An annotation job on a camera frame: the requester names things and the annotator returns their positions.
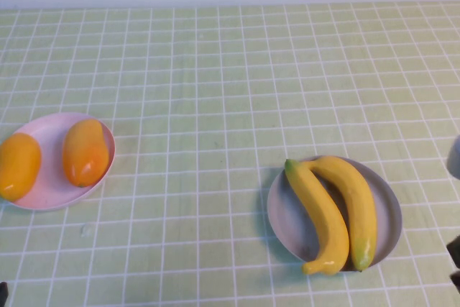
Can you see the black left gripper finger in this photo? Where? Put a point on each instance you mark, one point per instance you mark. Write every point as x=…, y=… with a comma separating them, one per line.
x=3, y=292

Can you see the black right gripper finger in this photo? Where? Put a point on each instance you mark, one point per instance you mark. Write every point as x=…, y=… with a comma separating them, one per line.
x=455, y=248
x=456, y=281

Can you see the yellow toy banana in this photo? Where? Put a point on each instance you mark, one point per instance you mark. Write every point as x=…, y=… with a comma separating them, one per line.
x=320, y=213
x=359, y=206

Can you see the oblong orange toy mango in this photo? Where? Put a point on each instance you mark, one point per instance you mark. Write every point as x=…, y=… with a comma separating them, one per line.
x=18, y=167

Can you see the curved yellow-orange toy mango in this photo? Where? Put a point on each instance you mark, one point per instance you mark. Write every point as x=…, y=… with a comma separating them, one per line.
x=86, y=156

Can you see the pink round plate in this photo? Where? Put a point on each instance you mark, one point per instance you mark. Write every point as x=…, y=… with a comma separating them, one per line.
x=50, y=163

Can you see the blue round plate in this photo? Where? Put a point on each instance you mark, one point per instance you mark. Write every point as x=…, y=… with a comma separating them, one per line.
x=287, y=220

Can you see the green checked tablecloth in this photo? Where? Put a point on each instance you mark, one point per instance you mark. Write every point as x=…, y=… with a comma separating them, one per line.
x=215, y=80

